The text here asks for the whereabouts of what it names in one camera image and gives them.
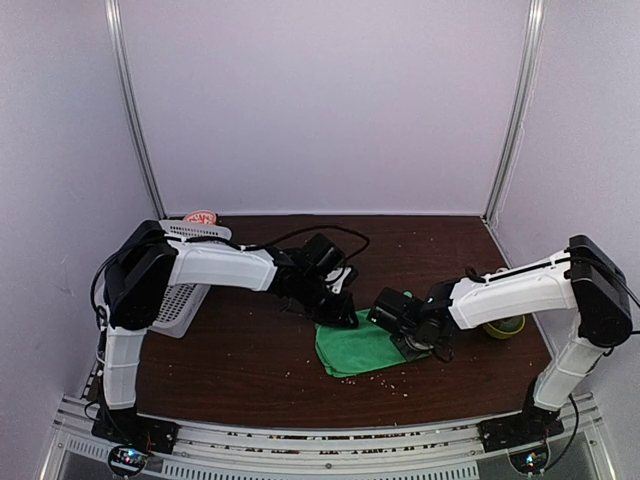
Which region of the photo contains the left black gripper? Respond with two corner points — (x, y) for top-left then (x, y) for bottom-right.
(296, 274), (359, 328)

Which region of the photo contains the green microfiber towel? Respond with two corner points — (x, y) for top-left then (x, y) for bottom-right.
(315, 309), (407, 378)

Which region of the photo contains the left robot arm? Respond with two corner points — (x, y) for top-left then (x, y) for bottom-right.
(91, 220), (358, 444)

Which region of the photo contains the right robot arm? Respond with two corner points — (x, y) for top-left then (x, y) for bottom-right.
(376, 235), (633, 442)

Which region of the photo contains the green bowl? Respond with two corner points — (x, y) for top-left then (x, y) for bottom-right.
(482, 315), (526, 340)

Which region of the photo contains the white perforated plastic basket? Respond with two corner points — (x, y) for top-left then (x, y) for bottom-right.
(150, 219), (232, 338)

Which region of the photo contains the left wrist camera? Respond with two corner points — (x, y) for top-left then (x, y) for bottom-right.
(299, 234), (359, 293)

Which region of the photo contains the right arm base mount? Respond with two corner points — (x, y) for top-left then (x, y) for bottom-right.
(478, 406), (565, 476)

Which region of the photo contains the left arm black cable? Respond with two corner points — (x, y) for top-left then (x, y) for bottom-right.
(89, 225), (371, 321)

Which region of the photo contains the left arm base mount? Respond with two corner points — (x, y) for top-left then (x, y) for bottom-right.
(91, 402), (179, 479)

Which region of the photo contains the right aluminium frame post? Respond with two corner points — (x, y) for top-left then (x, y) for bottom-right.
(483, 0), (547, 225)

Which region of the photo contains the aluminium frame post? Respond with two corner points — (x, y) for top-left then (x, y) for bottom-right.
(483, 0), (547, 225)
(104, 0), (167, 219)

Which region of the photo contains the left aluminium frame post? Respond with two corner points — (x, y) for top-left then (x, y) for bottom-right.
(104, 0), (167, 219)

